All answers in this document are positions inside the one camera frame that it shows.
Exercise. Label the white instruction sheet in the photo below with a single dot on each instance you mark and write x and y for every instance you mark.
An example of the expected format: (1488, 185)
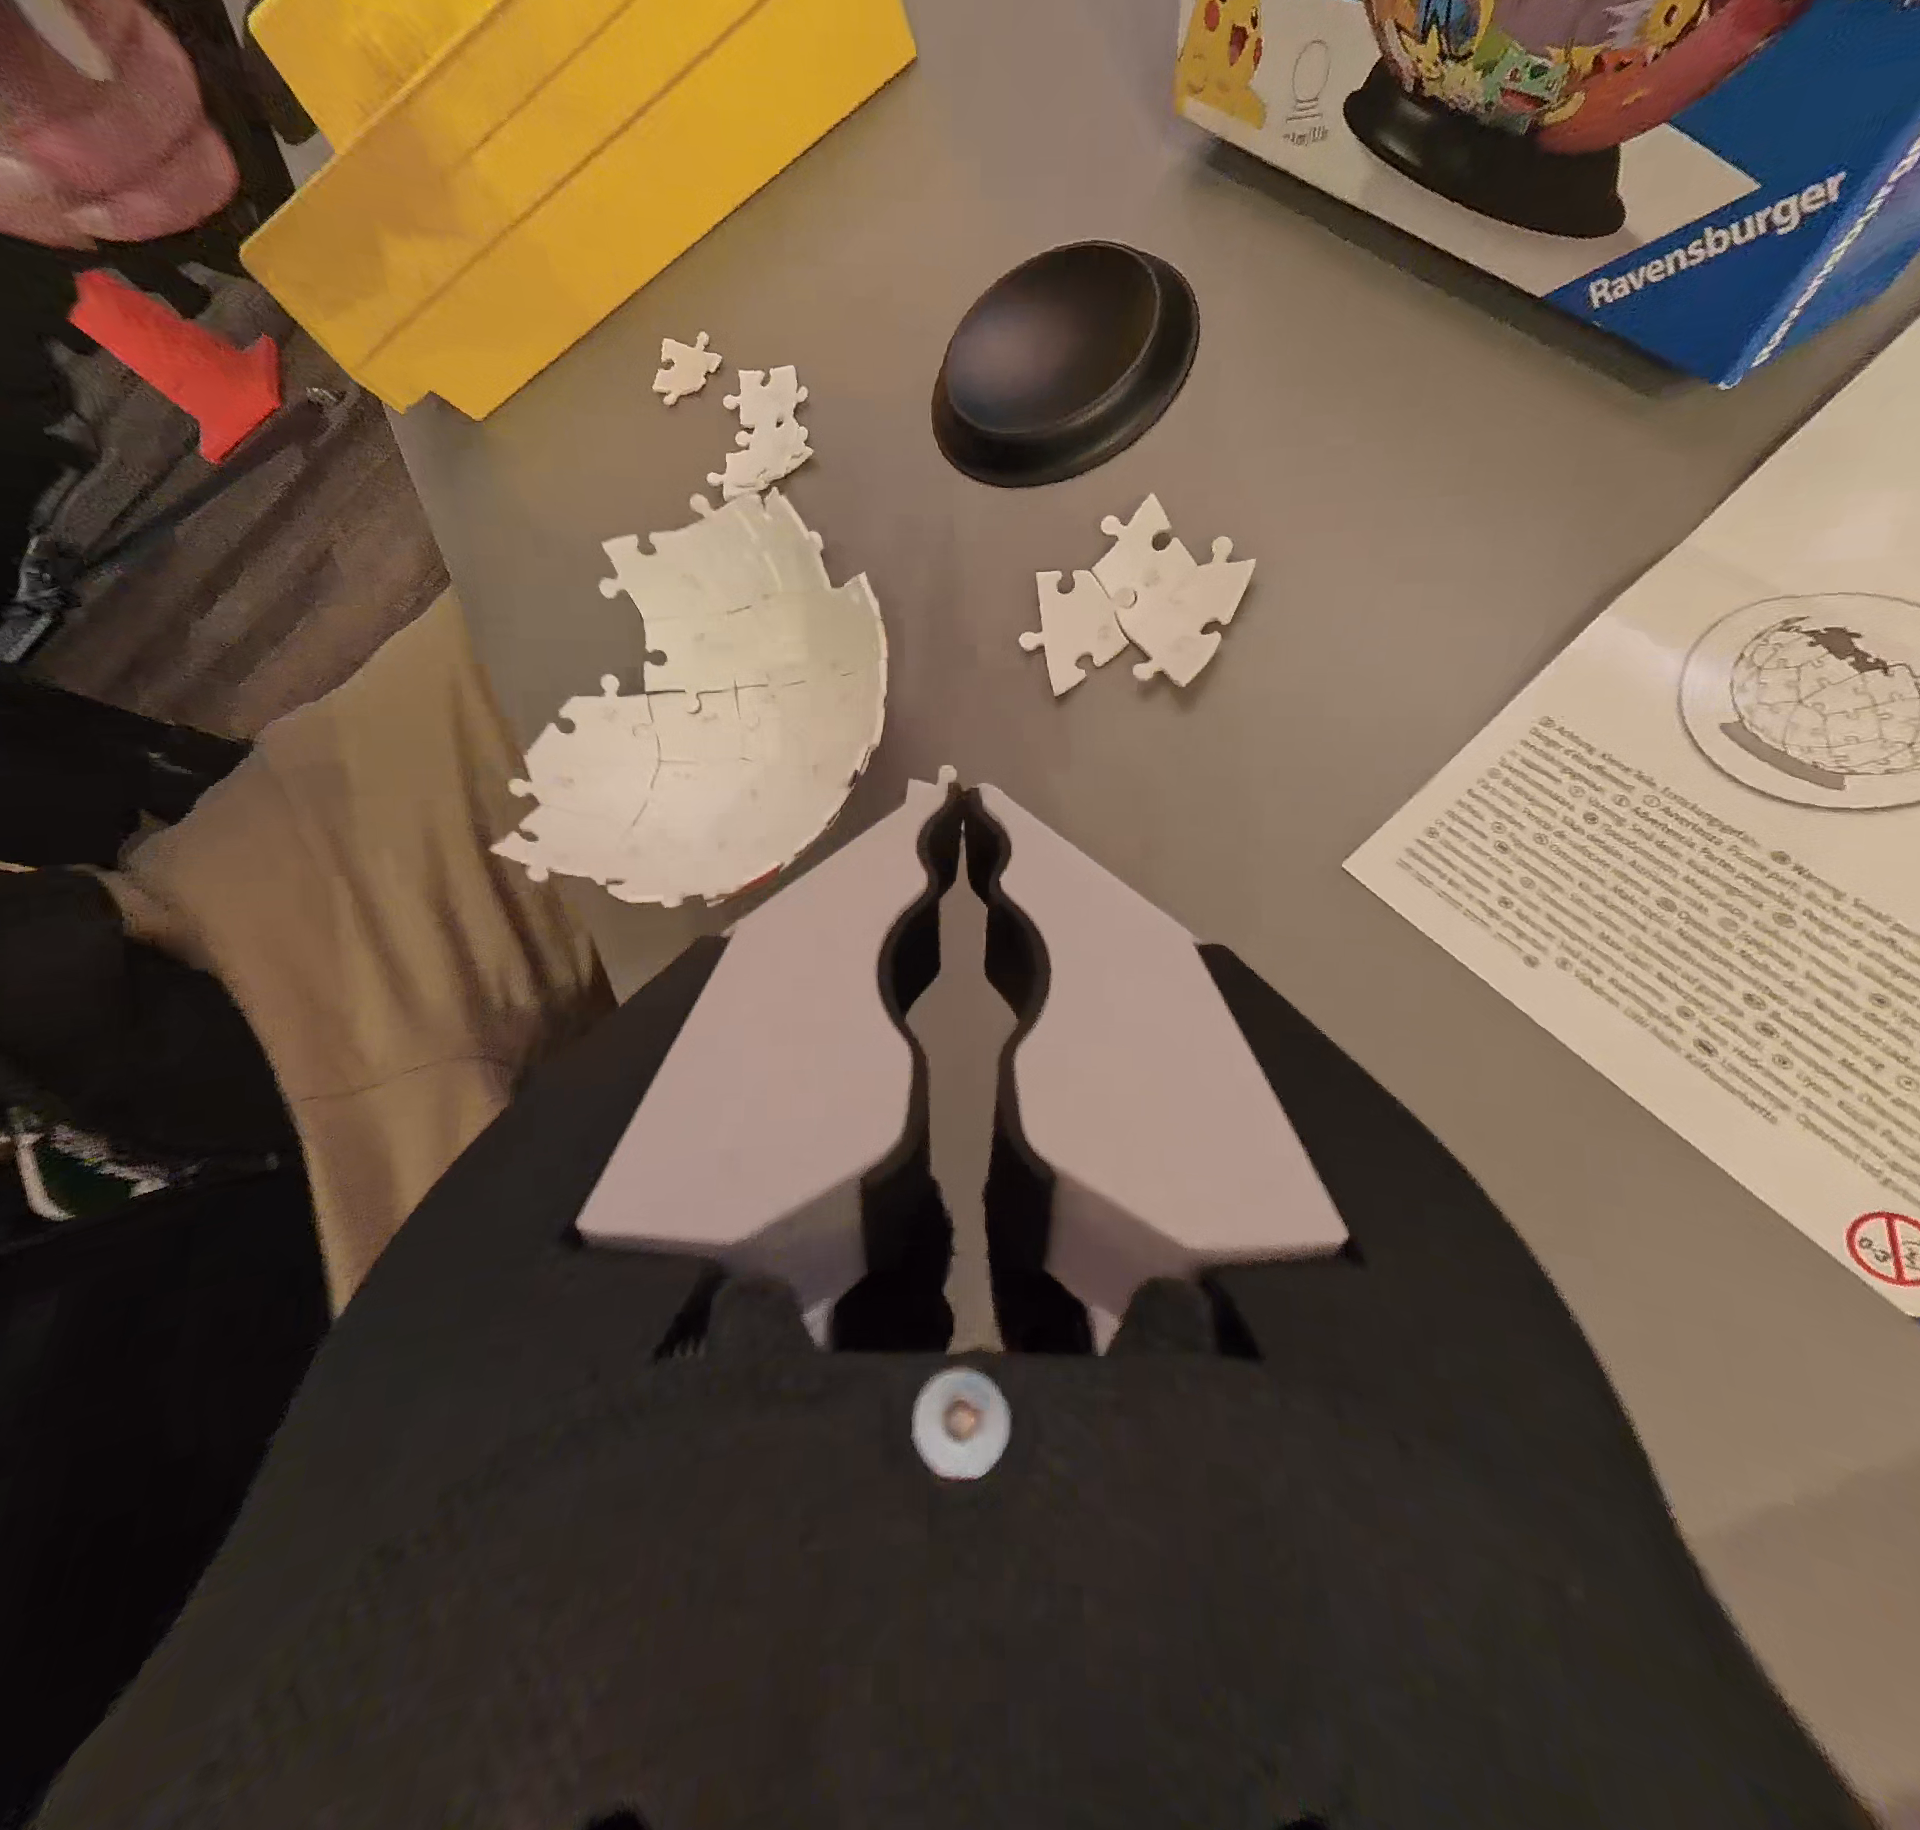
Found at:
(1694, 884)

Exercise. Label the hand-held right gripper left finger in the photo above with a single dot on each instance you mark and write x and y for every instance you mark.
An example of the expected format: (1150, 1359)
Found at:
(751, 1097)

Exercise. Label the single white puzzle piece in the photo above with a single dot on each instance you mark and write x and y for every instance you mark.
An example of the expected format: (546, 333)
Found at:
(684, 369)

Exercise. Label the red plastic object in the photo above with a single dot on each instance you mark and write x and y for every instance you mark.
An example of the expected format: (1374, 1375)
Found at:
(182, 360)

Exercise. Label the blue puzzle box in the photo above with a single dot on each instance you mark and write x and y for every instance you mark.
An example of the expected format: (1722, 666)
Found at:
(1694, 167)

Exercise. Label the yellow box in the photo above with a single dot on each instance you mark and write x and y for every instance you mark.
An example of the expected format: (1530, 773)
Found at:
(571, 133)

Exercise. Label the wide cluster white puzzle pieces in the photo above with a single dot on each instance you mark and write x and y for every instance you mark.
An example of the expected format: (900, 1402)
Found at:
(1150, 602)

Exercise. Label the small joined white puzzle pieces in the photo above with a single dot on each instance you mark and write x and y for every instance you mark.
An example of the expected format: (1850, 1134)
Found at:
(767, 434)

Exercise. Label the person's left hand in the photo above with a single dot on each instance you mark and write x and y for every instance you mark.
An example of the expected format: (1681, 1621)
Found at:
(105, 151)

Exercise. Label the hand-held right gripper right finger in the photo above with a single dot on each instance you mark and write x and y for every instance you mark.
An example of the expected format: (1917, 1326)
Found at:
(1155, 1109)

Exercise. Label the partly built white puzzle ball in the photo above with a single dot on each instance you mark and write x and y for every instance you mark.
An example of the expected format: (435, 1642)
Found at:
(751, 690)

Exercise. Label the black round ball stand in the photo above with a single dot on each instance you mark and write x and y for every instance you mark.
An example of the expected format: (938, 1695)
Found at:
(1060, 360)

